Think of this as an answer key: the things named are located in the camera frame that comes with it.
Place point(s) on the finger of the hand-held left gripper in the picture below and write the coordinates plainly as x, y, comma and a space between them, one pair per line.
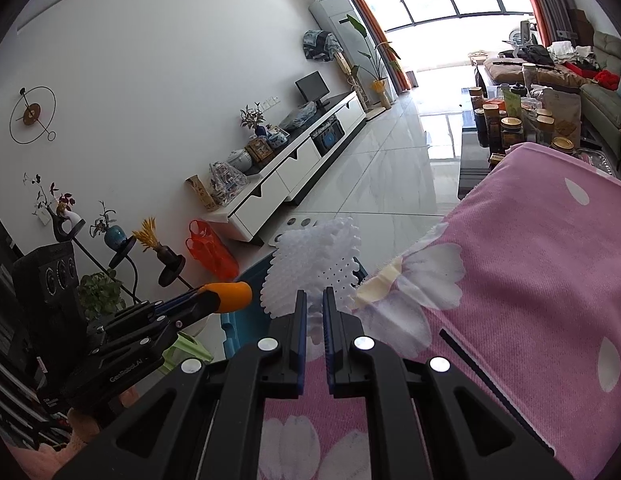
200, 312
183, 300

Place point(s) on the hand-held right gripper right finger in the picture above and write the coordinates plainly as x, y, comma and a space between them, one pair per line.
329, 340

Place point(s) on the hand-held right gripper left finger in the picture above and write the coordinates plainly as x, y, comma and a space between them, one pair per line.
301, 340

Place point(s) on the teal plastic trash bin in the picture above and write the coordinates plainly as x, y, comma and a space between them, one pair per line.
245, 320

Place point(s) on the white foam net sleeve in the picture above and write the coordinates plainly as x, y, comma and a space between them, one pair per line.
315, 260

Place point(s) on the person's left forearm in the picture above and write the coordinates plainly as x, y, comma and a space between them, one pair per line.
40, 460

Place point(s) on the person's left hand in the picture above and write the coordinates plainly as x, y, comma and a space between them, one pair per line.
83, 427

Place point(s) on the black metal plant stand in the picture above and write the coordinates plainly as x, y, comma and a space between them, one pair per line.
171, 272

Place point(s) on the green plastic stool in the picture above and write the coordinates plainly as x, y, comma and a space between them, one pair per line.
190, 350

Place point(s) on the dark vase with yellow wheat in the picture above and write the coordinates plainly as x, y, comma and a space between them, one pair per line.
163, 252

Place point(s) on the orange plastic bag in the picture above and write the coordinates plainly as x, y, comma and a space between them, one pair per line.
213, 255

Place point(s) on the green leafy floor plant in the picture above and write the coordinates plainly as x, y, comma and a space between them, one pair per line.
100, 295

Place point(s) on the blue round vase with plant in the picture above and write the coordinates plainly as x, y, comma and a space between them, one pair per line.
114, 236

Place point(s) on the yellow patterned box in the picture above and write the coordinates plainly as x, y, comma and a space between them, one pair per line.
201, 194

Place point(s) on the white bathroom scale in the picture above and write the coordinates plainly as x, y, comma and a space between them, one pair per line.
295, 225

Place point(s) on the black speaker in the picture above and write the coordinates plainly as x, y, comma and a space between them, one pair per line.
45, 280

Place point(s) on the clear plastic bag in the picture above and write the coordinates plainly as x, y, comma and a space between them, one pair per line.
226, 182

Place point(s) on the white black TV cabinet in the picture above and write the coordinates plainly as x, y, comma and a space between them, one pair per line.
270, 195

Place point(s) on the black white vase red plant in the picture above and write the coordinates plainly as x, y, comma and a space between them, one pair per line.
63, 222

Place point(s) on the white porcelain lidded jar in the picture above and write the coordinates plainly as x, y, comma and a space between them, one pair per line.
239, 161

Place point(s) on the blue white porcelain bowl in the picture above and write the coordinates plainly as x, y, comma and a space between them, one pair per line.
277, 139

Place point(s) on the flower plant in blue vase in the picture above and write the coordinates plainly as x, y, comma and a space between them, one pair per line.
253, 117

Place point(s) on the pink floral blanket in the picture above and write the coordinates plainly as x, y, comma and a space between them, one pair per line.
515, 260

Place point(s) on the blue white wrapped bundle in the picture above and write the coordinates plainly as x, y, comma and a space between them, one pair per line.
298, 116

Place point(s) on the dark glass coffee table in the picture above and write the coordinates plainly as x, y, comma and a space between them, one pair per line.
470, 160

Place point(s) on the small black monitor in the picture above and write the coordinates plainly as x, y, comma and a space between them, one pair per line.
310, 86

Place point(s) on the tall leafy plant in vase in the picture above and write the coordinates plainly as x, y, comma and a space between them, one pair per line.
380, 87

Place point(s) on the wooden stand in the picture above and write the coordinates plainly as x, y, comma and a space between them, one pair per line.
351, 82

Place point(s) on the small grey bin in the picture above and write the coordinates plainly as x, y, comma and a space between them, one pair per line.
412, 79

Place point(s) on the group of jars and tins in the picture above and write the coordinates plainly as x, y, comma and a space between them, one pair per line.
510, 127

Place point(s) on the blue patterned cloth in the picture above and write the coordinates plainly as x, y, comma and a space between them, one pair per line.
321, 46

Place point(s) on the orange grey curtain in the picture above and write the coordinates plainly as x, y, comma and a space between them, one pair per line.
545, 0
380, 25

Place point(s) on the white standing air conditioner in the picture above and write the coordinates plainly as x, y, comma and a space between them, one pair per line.
330, 15

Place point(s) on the silver foil tray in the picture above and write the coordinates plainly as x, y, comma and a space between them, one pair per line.
598, 162

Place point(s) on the black bag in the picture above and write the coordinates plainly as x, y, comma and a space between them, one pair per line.
533, 52

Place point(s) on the green sectional sofa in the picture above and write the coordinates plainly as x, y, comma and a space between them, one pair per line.
605, 105

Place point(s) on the white clothes pile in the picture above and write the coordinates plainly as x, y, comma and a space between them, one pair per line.
570, 51

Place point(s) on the red cloth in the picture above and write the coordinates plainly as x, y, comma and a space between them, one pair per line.
603, 77

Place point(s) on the brown wooden box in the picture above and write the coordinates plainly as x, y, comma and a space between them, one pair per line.
580, 25

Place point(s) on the wooden ornate frame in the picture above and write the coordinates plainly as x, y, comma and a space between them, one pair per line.
260, 150

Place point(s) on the white wall sockets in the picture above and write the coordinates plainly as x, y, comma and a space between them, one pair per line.
271, 103

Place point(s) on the round black wall clock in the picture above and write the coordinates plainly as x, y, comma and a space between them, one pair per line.
30, 112

